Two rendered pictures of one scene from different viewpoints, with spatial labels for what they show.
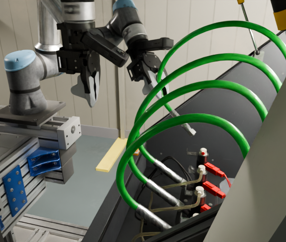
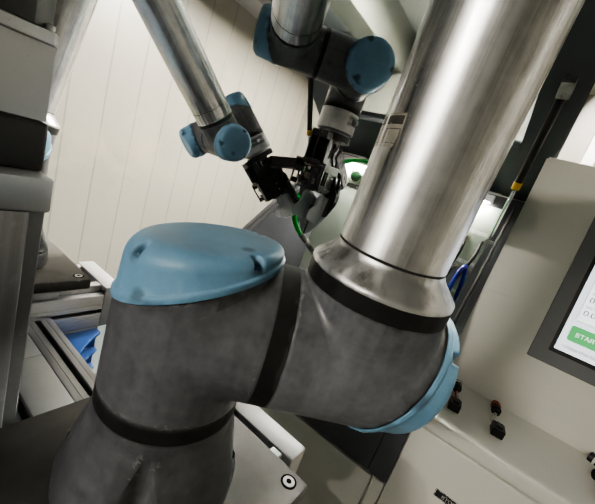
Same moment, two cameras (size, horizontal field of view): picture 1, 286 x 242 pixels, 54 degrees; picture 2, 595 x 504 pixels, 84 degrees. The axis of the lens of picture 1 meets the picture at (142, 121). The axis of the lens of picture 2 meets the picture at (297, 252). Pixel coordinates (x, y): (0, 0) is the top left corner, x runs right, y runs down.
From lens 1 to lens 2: 96 cm
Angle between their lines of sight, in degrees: 69
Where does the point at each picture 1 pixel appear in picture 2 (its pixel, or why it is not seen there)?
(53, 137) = (91, 306)
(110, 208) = not seen: hidden behind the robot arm
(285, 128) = (546, 228)
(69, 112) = not seen: outside the picture
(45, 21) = (60, 61)
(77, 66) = (329, 186)
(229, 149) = not seen: hidden behind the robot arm
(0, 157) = (62, 376)
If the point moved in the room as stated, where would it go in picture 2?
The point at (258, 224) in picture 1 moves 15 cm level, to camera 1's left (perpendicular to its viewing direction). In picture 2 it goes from (556, 260) to (586, 271)
